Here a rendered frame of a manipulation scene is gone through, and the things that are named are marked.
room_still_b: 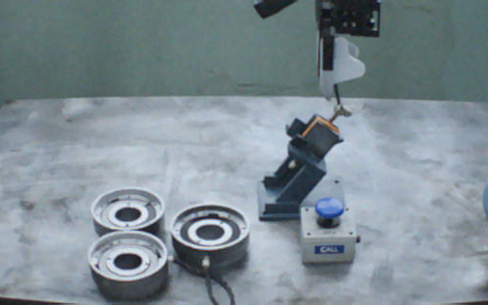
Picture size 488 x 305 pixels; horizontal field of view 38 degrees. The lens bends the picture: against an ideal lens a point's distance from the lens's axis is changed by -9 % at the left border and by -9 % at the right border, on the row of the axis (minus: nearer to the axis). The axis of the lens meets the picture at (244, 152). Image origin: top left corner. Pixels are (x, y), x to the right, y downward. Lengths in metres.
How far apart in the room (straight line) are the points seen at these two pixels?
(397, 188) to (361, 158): 0.10
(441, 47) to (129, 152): 1.64
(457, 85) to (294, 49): 0.63
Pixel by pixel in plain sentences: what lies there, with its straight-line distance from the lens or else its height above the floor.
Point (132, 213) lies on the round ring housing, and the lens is 1.09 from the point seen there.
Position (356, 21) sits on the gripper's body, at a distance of 1.00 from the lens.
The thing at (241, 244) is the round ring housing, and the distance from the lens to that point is 1.00.
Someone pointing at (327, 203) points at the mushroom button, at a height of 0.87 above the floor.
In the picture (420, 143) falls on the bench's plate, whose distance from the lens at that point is 1.33.
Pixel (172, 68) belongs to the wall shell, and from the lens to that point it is 2.68.
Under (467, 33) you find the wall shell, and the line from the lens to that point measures 2.72.
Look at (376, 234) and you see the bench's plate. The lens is 1.09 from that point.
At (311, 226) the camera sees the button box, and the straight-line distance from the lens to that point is 1.02.
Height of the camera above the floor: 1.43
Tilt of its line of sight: 30 degrees down
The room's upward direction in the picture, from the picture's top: straight up
